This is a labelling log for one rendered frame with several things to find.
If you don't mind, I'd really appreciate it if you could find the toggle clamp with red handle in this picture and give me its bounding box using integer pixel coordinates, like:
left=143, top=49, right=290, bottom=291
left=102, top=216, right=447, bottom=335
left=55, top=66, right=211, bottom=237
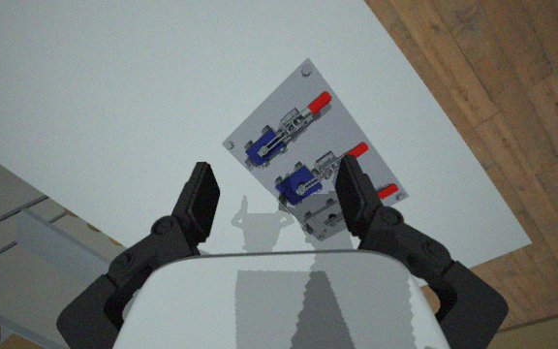
left=258, top=91, right=331, bottom=157

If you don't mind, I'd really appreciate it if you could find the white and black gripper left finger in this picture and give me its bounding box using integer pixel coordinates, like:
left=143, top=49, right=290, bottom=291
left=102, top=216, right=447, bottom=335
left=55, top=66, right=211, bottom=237
left=56, top=162, right=220, bottom=349

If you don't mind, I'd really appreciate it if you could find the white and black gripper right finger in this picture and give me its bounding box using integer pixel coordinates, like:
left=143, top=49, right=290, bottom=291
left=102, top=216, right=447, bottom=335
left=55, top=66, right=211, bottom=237
left=335, top=154, right=509, bottom=349

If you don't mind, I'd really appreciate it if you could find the grey fixture plate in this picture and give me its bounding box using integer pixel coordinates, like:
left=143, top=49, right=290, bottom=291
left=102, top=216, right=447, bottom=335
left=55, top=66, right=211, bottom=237
left=222, top=57, right=409, bottom=227

